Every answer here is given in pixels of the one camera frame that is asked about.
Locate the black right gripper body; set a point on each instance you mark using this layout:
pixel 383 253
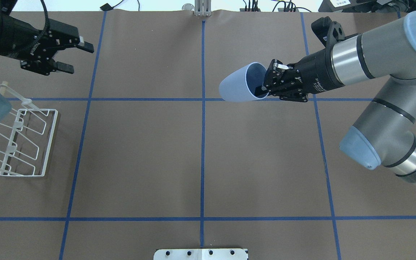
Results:
pixel 315 69

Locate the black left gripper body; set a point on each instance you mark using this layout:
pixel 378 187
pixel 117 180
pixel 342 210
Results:
pixel 14 37

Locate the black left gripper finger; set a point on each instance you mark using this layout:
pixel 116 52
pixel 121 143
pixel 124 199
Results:
pixel 85 46
pixel 65 68

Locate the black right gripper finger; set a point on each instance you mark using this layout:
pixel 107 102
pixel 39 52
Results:
pixel 260 94
pixel 281 66

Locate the light blue plastic cup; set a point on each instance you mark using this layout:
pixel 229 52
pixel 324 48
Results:
pixel 240 85

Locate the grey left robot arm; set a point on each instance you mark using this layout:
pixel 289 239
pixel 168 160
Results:
pixel 6 7

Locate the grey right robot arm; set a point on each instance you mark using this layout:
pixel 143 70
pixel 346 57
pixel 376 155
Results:
pixel 382 134

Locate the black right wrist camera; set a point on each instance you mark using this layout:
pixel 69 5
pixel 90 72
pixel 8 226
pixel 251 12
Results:
pixel 329 32

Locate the white wire cup holder rack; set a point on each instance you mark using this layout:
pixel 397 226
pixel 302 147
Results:
pixel 27 134

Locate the aluminium frame post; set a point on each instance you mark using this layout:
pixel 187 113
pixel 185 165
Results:
pixel 203 8

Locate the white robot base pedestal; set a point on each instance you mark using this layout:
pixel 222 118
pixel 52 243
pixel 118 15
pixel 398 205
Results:
pixel 202 254

